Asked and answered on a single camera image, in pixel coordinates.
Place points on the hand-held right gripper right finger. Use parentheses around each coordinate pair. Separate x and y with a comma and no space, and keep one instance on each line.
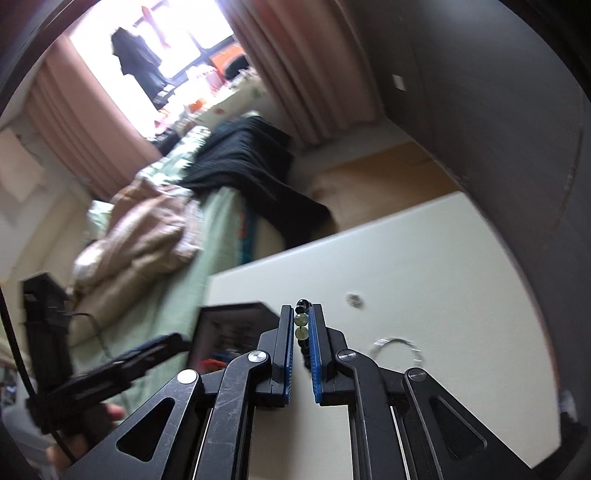
(319,360)

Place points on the black blanket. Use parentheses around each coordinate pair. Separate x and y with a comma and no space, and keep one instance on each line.
(244,166)

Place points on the pink blanket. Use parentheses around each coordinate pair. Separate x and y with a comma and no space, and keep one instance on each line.
(138,230)

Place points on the thin silver bangle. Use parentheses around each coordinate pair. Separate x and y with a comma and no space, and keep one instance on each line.
(396,341)

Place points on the pink curtain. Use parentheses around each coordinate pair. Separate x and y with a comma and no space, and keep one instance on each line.
(300,69)
(83,120)

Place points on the bed with green sheet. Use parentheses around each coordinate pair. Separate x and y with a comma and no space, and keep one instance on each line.
(194,258)

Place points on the black jewelry box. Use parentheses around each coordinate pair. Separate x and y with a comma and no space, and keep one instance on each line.
(231,330)

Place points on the person's left hand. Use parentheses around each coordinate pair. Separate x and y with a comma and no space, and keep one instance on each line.
(69,454)

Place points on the dark grey wardrobe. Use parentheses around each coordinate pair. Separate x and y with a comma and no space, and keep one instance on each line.
(485,138)

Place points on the window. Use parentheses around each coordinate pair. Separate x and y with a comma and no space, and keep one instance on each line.
(184,46)

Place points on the orange box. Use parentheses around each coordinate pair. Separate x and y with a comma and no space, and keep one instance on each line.
(226,55)

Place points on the black bag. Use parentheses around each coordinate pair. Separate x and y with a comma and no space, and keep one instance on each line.
(239,67)

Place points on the hanging pink garment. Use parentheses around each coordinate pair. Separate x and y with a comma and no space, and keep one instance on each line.
(156,27)

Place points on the cream headboard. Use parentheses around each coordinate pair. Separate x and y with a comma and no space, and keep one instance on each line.
(27,240)

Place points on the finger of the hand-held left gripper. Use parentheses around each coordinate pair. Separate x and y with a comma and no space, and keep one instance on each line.
(138,369)
(152,342)

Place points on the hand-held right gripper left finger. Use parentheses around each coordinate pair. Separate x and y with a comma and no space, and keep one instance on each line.
(282,355)

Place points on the white wall switch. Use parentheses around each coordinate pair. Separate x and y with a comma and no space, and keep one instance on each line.
(399,82)

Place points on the floral windowsill cloth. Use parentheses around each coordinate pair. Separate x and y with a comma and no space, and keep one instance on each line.
(235,97)

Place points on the hanging dark clothes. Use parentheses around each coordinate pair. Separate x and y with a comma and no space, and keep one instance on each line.
(138,60)

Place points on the paper sheet on wall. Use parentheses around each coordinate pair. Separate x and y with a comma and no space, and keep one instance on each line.
(21,161)

